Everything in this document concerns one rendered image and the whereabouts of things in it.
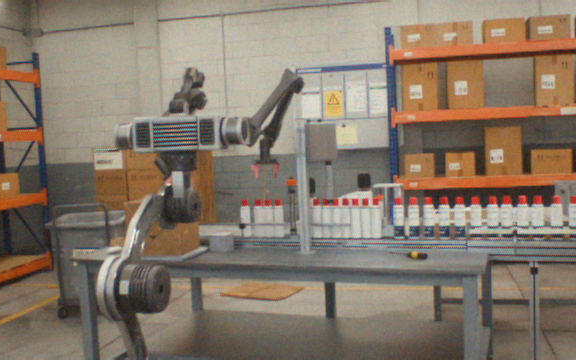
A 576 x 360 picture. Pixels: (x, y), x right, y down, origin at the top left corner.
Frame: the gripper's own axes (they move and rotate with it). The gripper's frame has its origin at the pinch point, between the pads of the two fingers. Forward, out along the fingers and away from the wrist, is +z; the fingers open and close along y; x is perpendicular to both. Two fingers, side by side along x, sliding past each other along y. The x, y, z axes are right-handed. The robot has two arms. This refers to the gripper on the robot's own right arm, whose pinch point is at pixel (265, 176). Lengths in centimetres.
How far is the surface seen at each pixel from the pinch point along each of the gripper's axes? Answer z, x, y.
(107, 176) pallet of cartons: 12, -280, 245
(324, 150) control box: -13.1, 11.1, -33.5
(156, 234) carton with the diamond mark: 26, 31, 49
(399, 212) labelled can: 19, 7, -69
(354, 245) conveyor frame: 35, 6, -47
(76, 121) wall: -54, -433, 371
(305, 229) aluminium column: 26.0, 14.3, -23.2
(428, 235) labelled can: 30, 8, -83
